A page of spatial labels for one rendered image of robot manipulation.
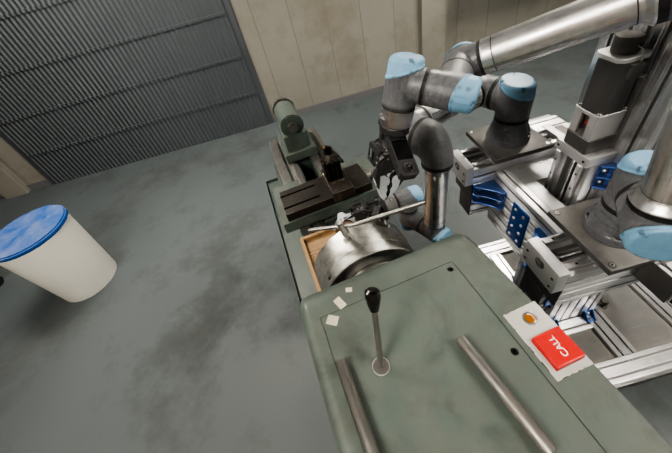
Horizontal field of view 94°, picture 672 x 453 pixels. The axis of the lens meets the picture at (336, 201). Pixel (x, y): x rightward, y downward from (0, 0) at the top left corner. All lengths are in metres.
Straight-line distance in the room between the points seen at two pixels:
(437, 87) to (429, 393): 0.58
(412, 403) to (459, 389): 0.09
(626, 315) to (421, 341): 1.57
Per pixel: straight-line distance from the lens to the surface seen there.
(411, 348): 0.72
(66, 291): 3.37
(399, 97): 0.70
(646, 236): 0.85
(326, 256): 0.94
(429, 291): 0.78
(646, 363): 2.06
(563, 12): 0.78
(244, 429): 2.16
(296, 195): 1.52
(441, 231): 1.19
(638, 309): 2.22
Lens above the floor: 1.93
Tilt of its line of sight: 42 degrees down
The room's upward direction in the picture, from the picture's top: 15 degrees counter-clockwise
